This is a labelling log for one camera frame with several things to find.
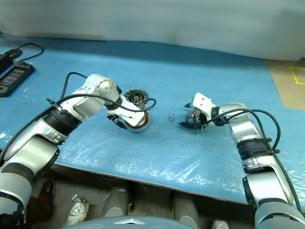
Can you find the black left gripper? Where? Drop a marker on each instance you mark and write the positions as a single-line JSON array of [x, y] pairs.
[[113, 118]]

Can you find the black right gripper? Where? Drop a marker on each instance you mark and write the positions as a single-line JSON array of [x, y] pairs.
[[201, 119]]

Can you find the grey motor base copper windings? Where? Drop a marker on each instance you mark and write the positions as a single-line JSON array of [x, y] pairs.
[[140, 125]]

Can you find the grey motor lid circuit board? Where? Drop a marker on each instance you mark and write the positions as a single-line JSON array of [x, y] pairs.
[[135, 96]]

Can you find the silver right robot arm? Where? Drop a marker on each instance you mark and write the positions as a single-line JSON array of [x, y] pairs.
[[262, 167]]

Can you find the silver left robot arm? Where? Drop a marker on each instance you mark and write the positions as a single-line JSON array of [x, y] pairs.
[[35, 148]]

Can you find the blue table mat plastic film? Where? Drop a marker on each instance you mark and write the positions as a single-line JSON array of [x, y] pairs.
[[166, 76]]

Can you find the grey rounded robot leg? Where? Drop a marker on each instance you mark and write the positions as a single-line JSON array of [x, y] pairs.
[[186, 207], [116, 200]]

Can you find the white rounded foot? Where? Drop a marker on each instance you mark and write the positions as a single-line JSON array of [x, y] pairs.
[[220, 224], [77, 210]]

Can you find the brown cardboard sheet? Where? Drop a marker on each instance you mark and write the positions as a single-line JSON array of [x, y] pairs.
[[281, 83]]

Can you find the grey-blue robot torso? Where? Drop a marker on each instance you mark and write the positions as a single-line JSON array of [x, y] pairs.
[[133, 224]]

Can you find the dark red shoe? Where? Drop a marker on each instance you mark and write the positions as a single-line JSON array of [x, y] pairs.
[[47, 190]]

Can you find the white backdrop cloth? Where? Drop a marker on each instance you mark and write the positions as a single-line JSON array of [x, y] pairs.
[[152, 21]]

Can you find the black rectangular battery device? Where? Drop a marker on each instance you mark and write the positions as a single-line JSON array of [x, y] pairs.
[[14, 77]]

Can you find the black power adapter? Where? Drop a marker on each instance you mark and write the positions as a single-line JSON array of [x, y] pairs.
[[10, 53]]

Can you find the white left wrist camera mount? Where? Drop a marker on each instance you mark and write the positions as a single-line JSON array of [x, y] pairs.
[[129, 112]]

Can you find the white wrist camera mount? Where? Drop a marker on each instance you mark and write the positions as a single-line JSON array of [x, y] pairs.
[[129, 112], [202, 102]]

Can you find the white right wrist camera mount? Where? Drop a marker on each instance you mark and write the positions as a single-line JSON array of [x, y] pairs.
[[202, 102]]

